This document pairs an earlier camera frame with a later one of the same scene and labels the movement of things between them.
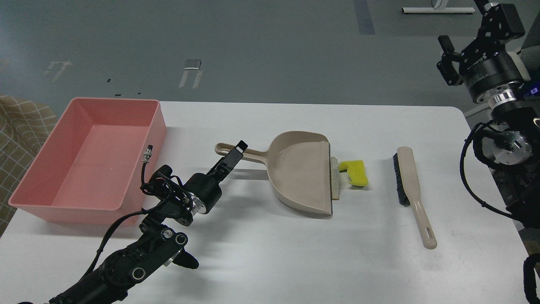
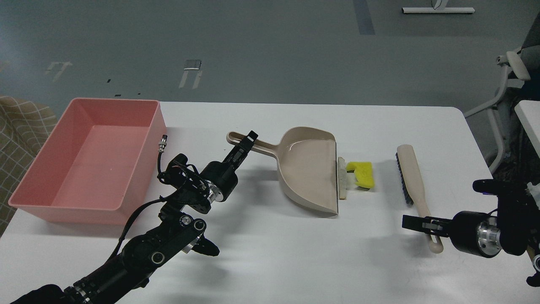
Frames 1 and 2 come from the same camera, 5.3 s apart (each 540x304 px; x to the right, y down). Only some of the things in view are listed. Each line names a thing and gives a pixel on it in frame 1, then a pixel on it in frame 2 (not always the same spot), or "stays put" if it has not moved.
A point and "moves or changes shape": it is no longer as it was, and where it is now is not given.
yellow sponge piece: (356, 171) moves or changes shape
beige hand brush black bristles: (403, 168) moves or changes shape
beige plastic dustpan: (298, 165) moves or changes shape
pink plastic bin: (95, 169) stays put
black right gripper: (490, 73) -> (476, 233)
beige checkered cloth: (25, 126) stays put
